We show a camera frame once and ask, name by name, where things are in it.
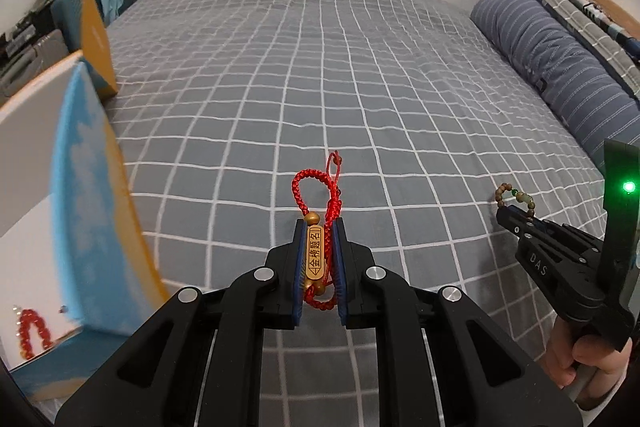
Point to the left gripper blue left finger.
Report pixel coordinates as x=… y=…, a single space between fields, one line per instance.
x=298 y=285

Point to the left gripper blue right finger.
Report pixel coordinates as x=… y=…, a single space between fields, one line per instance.
x=339 y=279

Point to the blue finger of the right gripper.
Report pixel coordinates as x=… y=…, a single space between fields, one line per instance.
x=515 y=220

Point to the right hand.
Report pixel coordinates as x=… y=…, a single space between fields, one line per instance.
x=563 y=356

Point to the grey checked bed sheet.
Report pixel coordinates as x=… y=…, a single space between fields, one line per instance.
x=221 y=102

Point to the blue striped pillow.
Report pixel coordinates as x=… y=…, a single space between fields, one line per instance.
x=578 y=89

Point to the folded checked quilt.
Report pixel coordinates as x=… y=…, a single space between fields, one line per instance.
x=612 y=44

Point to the wooden headboard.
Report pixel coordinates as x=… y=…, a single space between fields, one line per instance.
x=621 y=16

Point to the blue yellow cardboard box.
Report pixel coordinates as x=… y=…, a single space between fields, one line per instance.
x=77 y=277

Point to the teal suitcase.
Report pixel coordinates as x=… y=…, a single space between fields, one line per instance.
x=66 y=16

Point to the grey suitcase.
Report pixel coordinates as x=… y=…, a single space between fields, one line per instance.
x=31 y=62

